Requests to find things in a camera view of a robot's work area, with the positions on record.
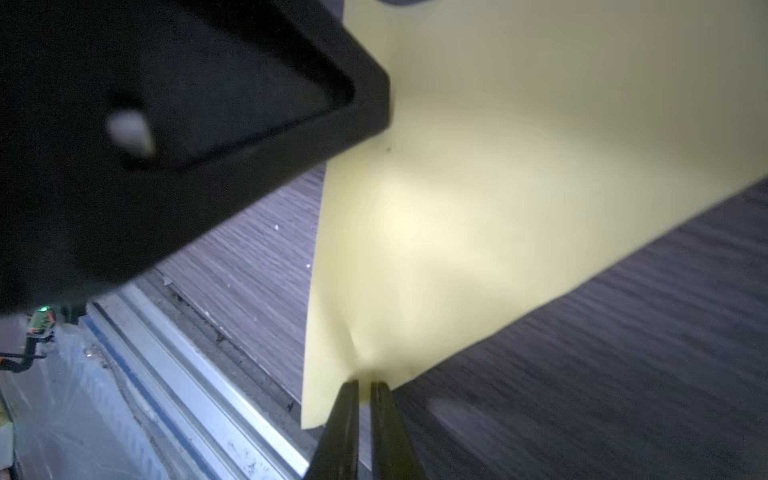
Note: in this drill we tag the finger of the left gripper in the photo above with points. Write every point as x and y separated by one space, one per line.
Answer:
130 128

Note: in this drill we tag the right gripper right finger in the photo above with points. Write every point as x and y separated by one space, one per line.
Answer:
393 454

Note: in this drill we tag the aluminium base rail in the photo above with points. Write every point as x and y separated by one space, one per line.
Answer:
226 417

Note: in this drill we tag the light yellow square paper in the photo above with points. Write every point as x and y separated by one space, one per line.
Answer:
532 145

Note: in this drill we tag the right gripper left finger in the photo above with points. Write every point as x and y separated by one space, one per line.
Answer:
336 455

